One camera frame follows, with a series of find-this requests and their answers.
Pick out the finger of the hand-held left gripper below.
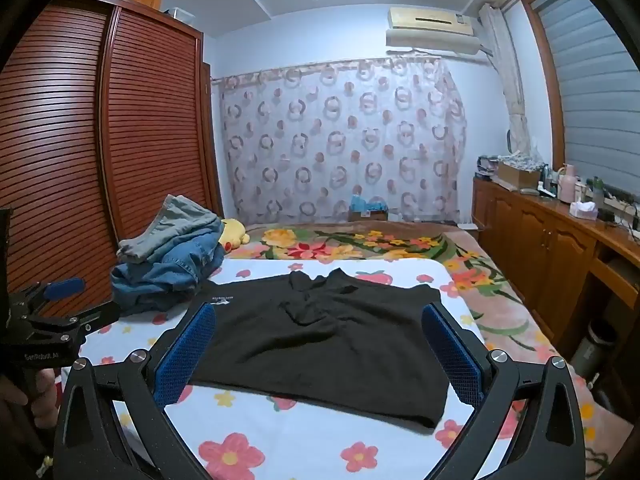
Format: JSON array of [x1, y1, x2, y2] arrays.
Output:
[[7, 278, 87, 322], [22, 302, 122, 342]]

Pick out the sheer ring pattern curtain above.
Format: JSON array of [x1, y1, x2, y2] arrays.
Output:
[[212, 57, 468, 226]]

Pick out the yellow plush toy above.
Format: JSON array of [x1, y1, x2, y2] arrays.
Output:
[[217, 217, 251, 253]]

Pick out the pink thermos jug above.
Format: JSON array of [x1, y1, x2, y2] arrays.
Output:
[[556, 163, 578, 204]]

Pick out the pink floral fleece blanket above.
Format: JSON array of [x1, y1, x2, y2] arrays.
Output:
[[242, 222, 626, 480]]

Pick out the black pants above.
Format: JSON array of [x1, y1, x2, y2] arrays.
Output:
[[187, 267, 449, 429]]

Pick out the cardboard box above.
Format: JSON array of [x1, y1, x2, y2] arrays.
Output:
[[495, 160, 543, 192]]

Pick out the white air conditioner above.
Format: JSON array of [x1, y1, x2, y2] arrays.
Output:
[[385, 6, 493, 57]]

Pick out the blue bag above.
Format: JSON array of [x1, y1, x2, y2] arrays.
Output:
[[347, 195, 390, 222]]

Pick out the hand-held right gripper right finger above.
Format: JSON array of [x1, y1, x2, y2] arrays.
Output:
[[421, 302, 586, 480]]

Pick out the grey trash bin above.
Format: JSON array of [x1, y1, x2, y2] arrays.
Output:
[[570, 317, 618, 386]]

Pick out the wooden sideboard cabinet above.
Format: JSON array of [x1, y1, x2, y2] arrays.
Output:
[[471, 175, 640, 356]]

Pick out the wooden window frame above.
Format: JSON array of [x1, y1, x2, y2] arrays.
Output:
[[520, 0, 571, 173]]

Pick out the beige tied curtain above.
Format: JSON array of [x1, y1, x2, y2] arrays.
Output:
[[477, 2, 533, 156]]

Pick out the wooden slatted wardrobe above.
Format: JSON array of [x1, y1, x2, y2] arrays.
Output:
[[0, 0, 225, 311]]

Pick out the white flower print blanket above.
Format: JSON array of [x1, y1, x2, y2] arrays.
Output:
[[55, 257, 516, 480]]

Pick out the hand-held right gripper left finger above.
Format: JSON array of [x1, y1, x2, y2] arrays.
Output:
[[52, 302, 218, 480]]

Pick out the person's left hand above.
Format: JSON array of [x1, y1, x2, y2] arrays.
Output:
[[0, 367, 65, 433]]

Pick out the grey-green folded pants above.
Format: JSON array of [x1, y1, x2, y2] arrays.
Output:
[[116, 194, 223, 264]]

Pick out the grey window blind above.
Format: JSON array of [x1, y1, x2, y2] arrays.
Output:
[[530, 0, 640, 201]]

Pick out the blue denim jeans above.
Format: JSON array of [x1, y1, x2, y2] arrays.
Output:
[[111, 230, 226, 317]]

